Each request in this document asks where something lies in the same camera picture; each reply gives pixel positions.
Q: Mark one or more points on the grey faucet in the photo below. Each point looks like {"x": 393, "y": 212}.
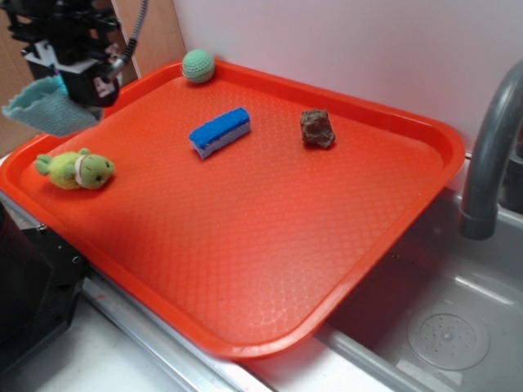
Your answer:
{"x": 494, "y": 176}

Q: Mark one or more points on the grey sink basin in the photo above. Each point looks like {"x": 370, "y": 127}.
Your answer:
{"x": 439, "y": 312}

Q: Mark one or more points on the light blue cloth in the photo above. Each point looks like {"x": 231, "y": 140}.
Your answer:
{"x": 45, "y": 105}

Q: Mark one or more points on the green knitted ball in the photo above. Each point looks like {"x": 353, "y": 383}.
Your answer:
{"x": 198, "y": 66}

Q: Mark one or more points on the brown rock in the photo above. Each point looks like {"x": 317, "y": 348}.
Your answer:
{"x": 316, "y": 128}

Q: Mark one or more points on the green plush frog toy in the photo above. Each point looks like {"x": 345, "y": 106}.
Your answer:
{"x": 75, "y": 170}

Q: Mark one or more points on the red plastic tray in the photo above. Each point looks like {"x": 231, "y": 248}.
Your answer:
{"x": 248, "y": 251}

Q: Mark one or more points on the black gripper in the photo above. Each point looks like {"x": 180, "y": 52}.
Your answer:
{"x": 70, "y": 36}

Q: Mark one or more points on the blue sponge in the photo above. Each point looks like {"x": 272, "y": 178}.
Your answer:
{"x": 220, "y": 132}

